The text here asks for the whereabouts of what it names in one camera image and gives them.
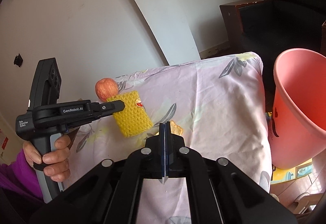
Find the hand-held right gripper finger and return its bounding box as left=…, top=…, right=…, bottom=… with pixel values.
left=165, top=121, right=297, bottom=224
left=33, top=122, right=166, bottom=224

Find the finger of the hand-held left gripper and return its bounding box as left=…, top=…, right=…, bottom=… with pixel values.
left=85, top=101, right=126, bottom=120

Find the yellow foam fruit net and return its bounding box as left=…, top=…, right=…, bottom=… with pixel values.
left=106, top=91, right=154, bottom=138

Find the pink plastic bucket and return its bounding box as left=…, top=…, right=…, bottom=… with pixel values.
left=270, top=48, right=326, bottom=170

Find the person's left forearm purple sleeve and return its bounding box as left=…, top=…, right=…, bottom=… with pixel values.
left=0, top=150, right=44, bottom=199

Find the person's left hand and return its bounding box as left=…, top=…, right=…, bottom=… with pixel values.
left=23, top=135, right=72, bottom=183

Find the red apple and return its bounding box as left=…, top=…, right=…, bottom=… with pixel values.
left=95, top=78, right=119, bottom=101

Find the pink floral blanket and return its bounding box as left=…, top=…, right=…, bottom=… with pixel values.
left=61, top=51, right=272, bottom=224

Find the yellow printed floor mat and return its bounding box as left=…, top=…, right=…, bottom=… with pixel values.
left=270, top=157, right=313, bottom=184

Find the dark wooden cabinet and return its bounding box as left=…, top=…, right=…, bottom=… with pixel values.
left=219, top=0, right=326, bottom=62

